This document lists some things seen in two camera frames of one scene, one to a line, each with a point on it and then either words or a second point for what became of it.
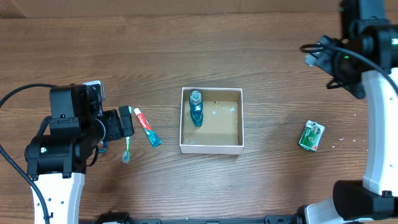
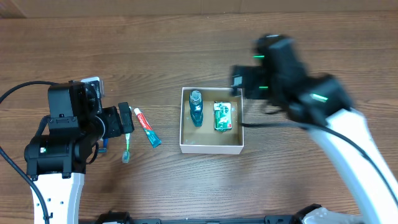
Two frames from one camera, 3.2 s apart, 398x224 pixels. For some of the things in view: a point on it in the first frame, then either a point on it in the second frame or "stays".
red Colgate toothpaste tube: x=154 y=139 stays
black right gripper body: x=325 y=59 to x=237 y=81
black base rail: x=112 y=217 stays
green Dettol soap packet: x=311 y=135 to x=222 y=116
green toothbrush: x=125 y=155 stays
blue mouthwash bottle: x=196 y=108 stays
